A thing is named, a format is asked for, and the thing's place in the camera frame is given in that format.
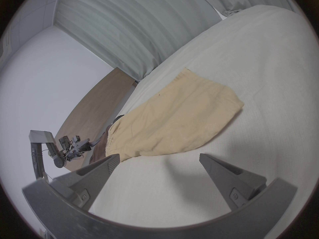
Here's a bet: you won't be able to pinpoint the brown garment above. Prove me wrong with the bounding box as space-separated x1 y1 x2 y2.
89 126 111 164

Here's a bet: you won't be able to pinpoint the window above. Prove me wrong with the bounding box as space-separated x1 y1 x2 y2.
213 6 227 21

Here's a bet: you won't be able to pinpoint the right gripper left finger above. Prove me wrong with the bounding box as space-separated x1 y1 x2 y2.
51 154 121 211

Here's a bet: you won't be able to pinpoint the white ceiling air vent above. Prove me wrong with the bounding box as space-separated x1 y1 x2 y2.
0 38 12 59

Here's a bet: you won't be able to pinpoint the beige shorts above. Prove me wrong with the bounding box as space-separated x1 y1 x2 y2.
105 67 245 162

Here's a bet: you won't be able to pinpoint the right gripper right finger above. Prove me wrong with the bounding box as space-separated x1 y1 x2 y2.
199 153 268 212

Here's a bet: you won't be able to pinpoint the bed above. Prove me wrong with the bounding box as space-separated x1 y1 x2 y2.
53 4 319 227

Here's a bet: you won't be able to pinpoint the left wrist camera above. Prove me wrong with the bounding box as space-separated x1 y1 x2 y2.
59 135 71 149

